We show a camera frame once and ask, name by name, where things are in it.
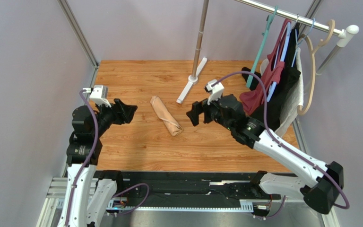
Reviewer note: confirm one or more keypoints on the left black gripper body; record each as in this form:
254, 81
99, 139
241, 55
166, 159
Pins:
106, 116

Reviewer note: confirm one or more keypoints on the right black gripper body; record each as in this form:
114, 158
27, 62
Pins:
205, 110

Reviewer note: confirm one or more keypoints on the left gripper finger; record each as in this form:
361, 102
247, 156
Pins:
119, 106
127, 115

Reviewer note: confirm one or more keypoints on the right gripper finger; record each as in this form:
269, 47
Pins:
193, 115
199, 107

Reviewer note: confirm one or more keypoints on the beige cloth napkin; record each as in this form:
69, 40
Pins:
165, 116

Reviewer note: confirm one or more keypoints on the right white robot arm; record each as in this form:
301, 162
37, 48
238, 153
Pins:
319, 184

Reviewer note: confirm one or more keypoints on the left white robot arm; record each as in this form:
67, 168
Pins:
83, 208

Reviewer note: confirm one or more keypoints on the maroon shirt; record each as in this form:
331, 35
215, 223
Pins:
251, 100

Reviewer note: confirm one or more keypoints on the black garment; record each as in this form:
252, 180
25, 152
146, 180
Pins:
287, 79

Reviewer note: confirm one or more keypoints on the light blue hanger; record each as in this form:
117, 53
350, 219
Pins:
281, 53

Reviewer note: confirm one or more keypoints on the white towel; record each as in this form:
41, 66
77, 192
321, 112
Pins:
294, 99

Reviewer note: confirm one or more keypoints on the teal plastic hanger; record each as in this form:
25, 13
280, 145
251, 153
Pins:
269, 21

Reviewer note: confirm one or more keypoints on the beige wooden hanger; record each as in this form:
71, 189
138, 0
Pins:
302, 110

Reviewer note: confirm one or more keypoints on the metal clothes rack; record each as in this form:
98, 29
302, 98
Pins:
344, 35

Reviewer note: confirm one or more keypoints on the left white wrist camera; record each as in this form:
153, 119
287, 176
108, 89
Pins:
97, 94

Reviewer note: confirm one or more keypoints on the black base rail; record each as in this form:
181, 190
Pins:
190, 189

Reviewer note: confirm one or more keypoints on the aluminium frame post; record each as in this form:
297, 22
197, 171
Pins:
66, 8

